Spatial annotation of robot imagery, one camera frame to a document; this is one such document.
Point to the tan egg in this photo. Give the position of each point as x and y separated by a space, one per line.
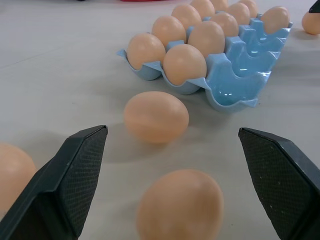
186 15
252 7
206 37
275 18
146 51
185 63
311 23
156 117
168 30
220 3
202 6
13 175
239 11
180 205
224 23

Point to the light blue egg tray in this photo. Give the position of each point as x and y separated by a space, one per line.
232 75

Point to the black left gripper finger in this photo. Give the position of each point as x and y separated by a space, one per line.
282 180
315 8
62 180

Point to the red object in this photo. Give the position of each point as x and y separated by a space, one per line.
130 0

